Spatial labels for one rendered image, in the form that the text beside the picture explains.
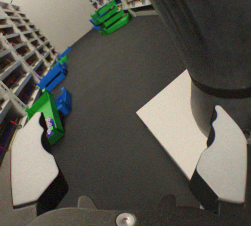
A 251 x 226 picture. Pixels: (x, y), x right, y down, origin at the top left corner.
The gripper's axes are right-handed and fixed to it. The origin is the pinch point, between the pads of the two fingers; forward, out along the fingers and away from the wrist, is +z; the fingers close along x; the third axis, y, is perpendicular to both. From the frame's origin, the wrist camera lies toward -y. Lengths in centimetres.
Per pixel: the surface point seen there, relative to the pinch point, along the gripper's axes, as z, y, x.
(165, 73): 45.9, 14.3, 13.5
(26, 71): 140, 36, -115
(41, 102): 65, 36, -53
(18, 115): 75, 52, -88
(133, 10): 179, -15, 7
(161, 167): 12.0, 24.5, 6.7
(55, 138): 42, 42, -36
